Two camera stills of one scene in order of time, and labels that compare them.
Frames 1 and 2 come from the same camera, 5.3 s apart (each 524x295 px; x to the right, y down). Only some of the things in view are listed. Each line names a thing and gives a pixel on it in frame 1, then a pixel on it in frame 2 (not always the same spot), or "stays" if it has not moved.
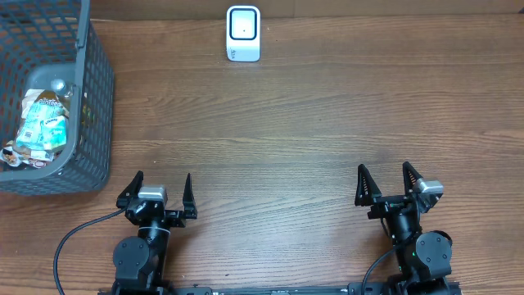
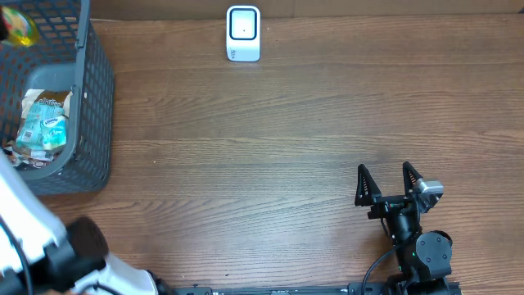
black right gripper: x=394 y=206 stays
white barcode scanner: x=243 y=29 stays
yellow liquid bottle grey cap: x=60 y=87 to x=21 y=29
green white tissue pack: x=54 y=133 stays
